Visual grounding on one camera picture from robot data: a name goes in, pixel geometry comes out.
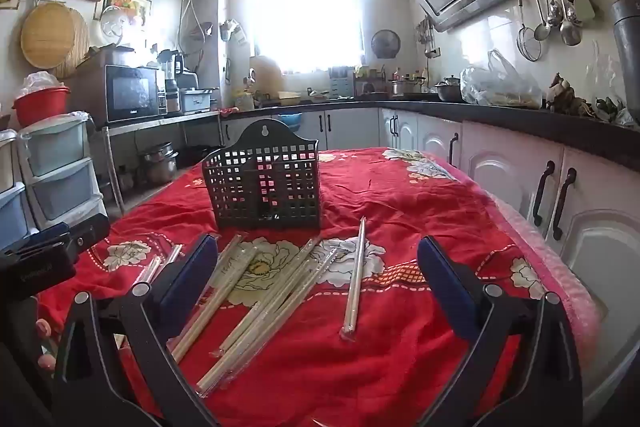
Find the set of chopsticks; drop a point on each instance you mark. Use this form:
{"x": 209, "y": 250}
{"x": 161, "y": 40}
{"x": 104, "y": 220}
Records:
{"x": 280, "y": 287}

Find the black plastic utensil basket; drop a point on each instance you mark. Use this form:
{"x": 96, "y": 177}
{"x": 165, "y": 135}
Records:
{"x": 280, "y": 187}

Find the bag of greens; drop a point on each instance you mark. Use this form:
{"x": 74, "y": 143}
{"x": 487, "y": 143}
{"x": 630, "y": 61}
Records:
{"x": 612, "y": 112}

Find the clear plastic bag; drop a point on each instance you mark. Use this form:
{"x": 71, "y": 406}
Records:
{"x": 500, "y": 87}

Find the red floral blanket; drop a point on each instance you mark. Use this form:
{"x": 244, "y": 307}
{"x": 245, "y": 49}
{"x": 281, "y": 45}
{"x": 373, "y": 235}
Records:
{"x": 400, "y": 217}

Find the pink bubble wrap sheet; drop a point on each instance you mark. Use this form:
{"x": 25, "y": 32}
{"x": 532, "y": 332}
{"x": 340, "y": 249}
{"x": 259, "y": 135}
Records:
{"x": 550, "y": 267}

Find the grey cylinder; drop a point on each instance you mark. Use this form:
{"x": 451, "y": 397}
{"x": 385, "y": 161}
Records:
{"x": 627, "y": 57}

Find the black blender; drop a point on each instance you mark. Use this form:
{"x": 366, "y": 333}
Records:
{"x": 171, "y": 77}

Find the kitchen window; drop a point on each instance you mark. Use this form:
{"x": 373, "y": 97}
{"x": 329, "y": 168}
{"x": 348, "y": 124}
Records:
{"x": 305, "y": 12}

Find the ginger roots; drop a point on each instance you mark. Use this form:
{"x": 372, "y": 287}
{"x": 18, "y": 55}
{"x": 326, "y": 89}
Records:
{"x": 567, "y": 97}

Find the steel shelf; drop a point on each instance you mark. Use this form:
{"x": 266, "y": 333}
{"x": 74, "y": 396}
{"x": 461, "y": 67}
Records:
{"x": 165, "y": 119}

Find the white lower cabinets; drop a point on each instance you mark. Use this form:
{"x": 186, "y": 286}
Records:
{"x": 500, "y": 167}

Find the round wall fan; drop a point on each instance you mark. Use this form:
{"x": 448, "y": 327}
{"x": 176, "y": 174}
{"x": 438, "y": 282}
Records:
{"x": 385, "y": 43}

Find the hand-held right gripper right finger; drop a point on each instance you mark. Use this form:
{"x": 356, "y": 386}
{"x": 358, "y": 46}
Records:
{"x": 445, "y": 287}

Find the black kitchen countertop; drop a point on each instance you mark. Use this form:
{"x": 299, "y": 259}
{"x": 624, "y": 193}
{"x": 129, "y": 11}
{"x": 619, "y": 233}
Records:
{"x": 550, "y": 127}

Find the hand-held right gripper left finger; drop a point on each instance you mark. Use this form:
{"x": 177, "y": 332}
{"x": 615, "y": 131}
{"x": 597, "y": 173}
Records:
{"x": 190, "y": 279}

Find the plastic drawer unit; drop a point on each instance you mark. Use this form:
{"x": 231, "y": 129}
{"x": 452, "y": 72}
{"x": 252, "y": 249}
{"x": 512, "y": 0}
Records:
{"x": 55, "y": 187}

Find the person's left hand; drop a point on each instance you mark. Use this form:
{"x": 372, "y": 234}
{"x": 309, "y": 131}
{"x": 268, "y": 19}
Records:
{"x": 45, "y": 328}

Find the wooden chopstick pair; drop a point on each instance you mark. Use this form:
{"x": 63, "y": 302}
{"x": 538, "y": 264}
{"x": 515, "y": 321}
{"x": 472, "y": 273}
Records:
{"x": 210, "y": 307}

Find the round bamboo tray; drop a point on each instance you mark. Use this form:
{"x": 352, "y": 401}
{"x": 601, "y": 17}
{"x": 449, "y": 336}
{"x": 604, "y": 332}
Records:
{"x": 47, "y": 37}

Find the white plastic dish cover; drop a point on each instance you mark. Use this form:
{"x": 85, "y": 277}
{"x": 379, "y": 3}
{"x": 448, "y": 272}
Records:
{"x": 114, "y": 26}

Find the wooden cutting board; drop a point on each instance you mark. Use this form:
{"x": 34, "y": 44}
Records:
{"x": 267, "y": 74}

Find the large steel pot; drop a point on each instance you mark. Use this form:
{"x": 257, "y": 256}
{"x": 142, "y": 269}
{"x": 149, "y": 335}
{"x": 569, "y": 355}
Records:
{"x": 397, "y": 87}

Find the stacked steel pots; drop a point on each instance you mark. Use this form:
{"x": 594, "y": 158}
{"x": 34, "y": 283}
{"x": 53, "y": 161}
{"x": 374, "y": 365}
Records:
{"x": 160, "y": 164}

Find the black microwave oven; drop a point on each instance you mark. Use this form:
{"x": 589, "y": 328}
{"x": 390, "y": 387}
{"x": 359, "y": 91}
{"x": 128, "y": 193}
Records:
{"x": 132, "y": 93}

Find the red bucket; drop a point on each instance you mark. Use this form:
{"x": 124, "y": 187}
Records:
{"x": 42, "y": 106}

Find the light blue appliance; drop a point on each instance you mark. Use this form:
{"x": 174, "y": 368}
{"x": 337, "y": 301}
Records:
{"x": 197, "y": 101}

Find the blue basin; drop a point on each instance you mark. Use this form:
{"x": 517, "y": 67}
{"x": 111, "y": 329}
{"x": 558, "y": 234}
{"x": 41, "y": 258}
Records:
{"x": 289, "y": 122}

